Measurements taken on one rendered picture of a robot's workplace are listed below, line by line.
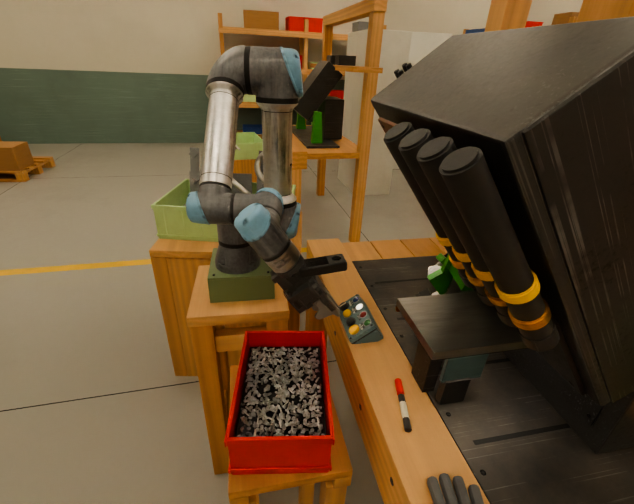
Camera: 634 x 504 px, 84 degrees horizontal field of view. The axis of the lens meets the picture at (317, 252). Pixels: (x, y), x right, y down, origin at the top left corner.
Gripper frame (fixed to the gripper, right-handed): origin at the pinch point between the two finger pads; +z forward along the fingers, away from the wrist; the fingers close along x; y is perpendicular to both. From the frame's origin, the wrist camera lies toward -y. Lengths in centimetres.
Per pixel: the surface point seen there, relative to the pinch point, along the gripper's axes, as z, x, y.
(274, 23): -66, -654, -105
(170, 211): -26, -90, 49
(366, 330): 9.1, 2.0, -2.7
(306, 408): 4.1, 17.4, 16.6
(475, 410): 22.7, 26.3, -14.6
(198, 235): -11, -88, 46
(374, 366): 12.4, 10.5, 0.0
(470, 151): -42, 41, -27
